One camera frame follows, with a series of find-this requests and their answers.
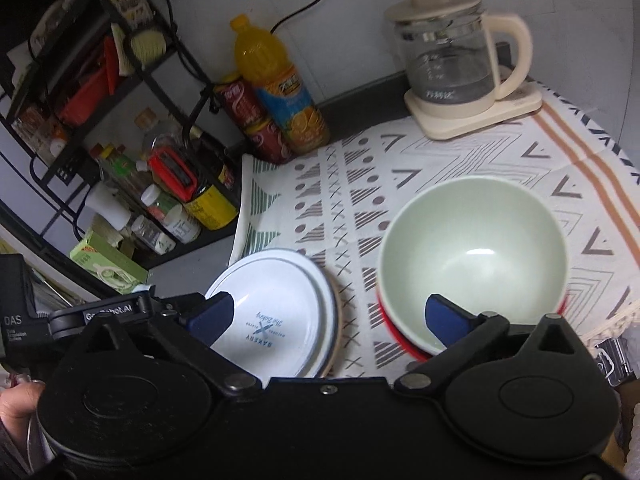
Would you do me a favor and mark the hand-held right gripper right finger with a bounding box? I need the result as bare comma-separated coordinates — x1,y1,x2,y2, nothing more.
394,293,594,392

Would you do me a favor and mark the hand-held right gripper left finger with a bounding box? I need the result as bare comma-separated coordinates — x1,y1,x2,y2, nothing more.
64,292,262,396

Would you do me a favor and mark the red bowl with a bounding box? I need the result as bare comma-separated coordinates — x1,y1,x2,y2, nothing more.
373,291,571,364

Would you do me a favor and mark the white plate with dark rim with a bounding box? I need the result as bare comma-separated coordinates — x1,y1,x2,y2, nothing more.
204,248,332,379
280,247,336,379

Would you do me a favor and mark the pale green bowl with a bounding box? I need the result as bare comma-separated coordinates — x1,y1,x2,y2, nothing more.
376,176,571,356

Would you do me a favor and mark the cream rimmed plate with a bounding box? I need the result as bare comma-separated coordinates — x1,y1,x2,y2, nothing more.
320,269,345,377

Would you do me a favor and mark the person's left hand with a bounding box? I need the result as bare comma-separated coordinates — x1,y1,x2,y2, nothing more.
0,382,47,442

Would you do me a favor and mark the green cardboard box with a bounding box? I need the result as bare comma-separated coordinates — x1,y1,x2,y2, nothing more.
69,229,150,295

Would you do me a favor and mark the clear spice jar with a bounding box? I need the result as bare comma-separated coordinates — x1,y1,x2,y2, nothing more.
130,214,177,256

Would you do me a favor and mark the white jar green label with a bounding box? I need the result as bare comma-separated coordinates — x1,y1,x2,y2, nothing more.
141,184,201,244

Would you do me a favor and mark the dark sauce bottle yellow label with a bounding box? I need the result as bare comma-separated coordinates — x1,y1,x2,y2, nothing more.
182,127,240,231

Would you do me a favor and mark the white cup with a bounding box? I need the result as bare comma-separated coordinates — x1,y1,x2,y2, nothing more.
84,182,132,231

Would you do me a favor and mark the red lidded container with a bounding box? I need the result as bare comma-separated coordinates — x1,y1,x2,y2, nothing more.
148,147,199,204

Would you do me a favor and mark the patterned tablecloth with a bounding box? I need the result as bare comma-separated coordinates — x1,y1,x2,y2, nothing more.
228,79,640,382

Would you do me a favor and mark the shiny metal object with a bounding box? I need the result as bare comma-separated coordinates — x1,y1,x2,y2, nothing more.
594,337,640,387

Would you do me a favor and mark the red drink can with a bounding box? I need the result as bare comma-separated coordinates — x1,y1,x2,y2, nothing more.
213,73,274,134
243,117,296,165

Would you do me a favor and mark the cream kettle base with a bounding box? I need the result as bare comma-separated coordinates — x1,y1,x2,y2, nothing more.
403,82,544,141

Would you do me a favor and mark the red packet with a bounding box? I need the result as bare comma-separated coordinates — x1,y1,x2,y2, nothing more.
57,37,121,126

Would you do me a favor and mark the orange juice bottle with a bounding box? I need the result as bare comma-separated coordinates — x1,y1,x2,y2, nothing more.
229,14,332,156

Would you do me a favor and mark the yellow green round sponge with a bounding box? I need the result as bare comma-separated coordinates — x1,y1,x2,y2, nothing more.
123,27,169,66

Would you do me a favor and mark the yellow snack packet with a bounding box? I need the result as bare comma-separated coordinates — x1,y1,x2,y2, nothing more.
108,0,154,29

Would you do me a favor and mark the black wire rack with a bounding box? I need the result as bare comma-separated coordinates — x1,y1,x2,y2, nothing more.
0,0,242,267

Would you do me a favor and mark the glass kettle with cream handle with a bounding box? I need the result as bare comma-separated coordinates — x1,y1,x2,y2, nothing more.
383,0,534,116

